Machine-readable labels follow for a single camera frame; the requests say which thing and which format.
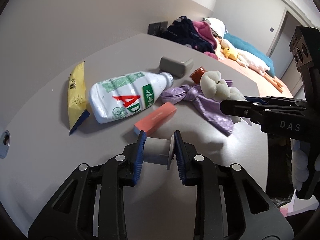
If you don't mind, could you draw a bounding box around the white foam packing piece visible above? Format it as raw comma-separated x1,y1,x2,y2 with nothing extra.
200,70,246,102

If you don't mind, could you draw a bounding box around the purple plastic bag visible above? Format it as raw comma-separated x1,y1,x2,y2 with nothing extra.
160,80,252,137

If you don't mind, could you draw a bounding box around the grey tape roll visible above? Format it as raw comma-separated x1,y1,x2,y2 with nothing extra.
143,135,175,170

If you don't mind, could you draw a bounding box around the orange bottle cap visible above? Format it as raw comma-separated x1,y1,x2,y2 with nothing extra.
190,67,207,85

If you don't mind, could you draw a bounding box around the pink rectangular box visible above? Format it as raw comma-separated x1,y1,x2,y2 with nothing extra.
133,102,177,137

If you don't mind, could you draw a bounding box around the orange bed cover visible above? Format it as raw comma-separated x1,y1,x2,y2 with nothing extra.
219,54,293,98

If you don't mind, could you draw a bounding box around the white goose plush toy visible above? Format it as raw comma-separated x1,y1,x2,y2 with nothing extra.
220,39,281,87

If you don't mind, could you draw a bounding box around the white door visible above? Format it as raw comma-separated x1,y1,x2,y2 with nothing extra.
267,10,300,79

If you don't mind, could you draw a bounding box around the yellow duck plush toy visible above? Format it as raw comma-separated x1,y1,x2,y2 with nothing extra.
222,47,239,61

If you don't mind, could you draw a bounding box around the teal long cushion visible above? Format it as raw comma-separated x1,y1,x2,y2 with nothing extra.
223,33,275,77

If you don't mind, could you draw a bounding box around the grey phone stand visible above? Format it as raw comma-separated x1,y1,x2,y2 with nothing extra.
159,56,194,78

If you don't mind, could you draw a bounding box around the white AD milk bottle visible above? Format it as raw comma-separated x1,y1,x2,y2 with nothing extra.
88,72,174,124

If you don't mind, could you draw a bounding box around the grey bedside table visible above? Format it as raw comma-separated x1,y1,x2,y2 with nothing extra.
1,34,268,239

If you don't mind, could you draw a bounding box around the pink white foam mat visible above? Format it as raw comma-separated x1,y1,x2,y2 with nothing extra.
279,190,319,217

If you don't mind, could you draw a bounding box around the navy patterned pajamas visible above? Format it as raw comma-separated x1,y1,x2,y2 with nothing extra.
160,16,215,53

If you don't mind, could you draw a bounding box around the patchwork pillow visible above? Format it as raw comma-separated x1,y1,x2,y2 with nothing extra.
203,17,227,39

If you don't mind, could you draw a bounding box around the pink cartoon blanket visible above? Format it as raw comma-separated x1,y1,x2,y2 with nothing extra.
193,21,221,60

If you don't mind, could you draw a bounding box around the yellow snack wrapper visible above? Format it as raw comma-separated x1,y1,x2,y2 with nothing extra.
67,61,90,135

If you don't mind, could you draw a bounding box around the black wall socket panel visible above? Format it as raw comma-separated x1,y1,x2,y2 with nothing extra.
147,21,168,37

